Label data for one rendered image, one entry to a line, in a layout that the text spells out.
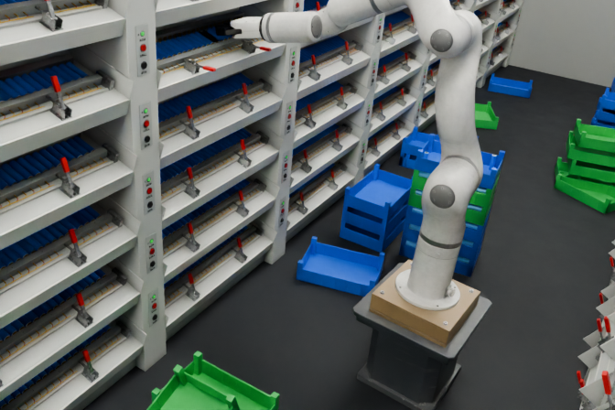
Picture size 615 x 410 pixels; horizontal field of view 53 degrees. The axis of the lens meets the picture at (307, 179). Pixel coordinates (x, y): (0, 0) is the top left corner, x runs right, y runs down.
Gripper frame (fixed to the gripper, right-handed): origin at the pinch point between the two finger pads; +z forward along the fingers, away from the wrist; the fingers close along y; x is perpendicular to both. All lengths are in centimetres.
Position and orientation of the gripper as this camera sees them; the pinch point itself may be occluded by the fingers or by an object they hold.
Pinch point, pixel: (225, 28)
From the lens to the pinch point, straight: 193.1
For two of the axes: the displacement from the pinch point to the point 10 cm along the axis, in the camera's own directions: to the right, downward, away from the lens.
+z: -8.6, -1.1, 5.0
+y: -5.1, 3.6, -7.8
